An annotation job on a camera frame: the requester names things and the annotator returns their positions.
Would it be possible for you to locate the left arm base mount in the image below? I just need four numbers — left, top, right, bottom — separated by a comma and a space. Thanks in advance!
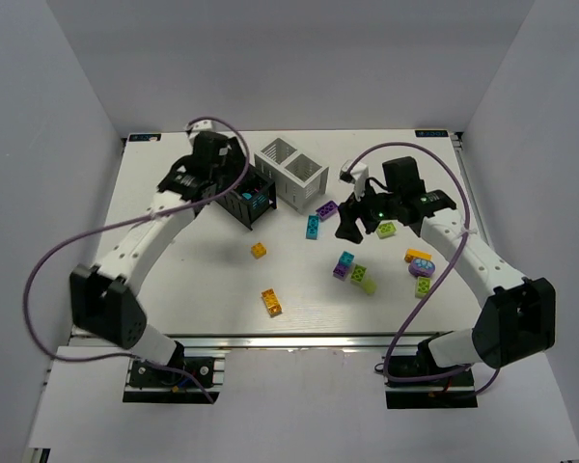
123, 349, 225, 405

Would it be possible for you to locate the green lego brick centre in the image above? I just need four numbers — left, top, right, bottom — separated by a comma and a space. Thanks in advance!
350, 264, 367, 285

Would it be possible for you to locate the green lego brick upper right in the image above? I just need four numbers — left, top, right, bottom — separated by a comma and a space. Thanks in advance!
375, 222, 397, 239

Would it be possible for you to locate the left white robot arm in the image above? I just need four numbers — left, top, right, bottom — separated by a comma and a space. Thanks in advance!
69, 131, 248, 370

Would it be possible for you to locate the purple long lego brick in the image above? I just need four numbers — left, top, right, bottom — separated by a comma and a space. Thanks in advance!
316, 201, 338, 222

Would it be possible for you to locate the aluminium rail front edge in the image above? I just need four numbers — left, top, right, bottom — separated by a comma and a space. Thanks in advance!
69, 332, 464, 351

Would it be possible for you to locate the small orange lego brick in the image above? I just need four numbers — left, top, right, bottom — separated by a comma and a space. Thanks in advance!
251, 242, 267, 259

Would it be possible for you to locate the green lego brick lower right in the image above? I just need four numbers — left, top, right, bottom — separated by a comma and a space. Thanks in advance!
415, 276, 432, 299

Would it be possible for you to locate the teal square lego brick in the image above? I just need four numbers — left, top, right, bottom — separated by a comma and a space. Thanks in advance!
339, 251, 354, 267

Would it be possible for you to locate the pale green lego brick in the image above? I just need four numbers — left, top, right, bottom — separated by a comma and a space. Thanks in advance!
360, 278, 377, 295

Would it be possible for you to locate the orange lego brick right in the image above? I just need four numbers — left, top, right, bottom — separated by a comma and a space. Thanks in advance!
404, 248, 432, 263

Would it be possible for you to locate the purple paw print piece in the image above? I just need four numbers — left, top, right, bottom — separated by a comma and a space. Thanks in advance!
408, 258, 435, 278

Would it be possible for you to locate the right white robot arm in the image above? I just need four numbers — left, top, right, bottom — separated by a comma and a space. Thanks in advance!
336, 156, 556, 374

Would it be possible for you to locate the white slotted container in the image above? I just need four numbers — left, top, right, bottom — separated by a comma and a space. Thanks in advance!
254, 137, 329, 213

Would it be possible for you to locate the black slotted container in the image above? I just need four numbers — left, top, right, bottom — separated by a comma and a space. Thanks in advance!
216, 166, 277, 231

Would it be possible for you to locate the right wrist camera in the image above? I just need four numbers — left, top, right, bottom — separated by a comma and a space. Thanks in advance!
339, 160, 369, 202

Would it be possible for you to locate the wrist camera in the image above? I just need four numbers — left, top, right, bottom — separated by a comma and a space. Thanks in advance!
184, 120, 214, 143
339, 160, 369, 202

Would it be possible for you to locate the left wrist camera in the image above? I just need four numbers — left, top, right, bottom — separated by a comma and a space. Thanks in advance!
184, 120, 214, 143

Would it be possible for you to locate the long orange lego brick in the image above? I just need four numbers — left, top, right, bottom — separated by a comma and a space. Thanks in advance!
262, 288, 282, 317

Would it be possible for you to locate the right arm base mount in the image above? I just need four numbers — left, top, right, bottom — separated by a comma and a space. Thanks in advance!
373, 361, 478, 410

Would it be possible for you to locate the teal long lego brick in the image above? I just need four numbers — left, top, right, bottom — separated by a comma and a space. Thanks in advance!
305, 215, 319, 240

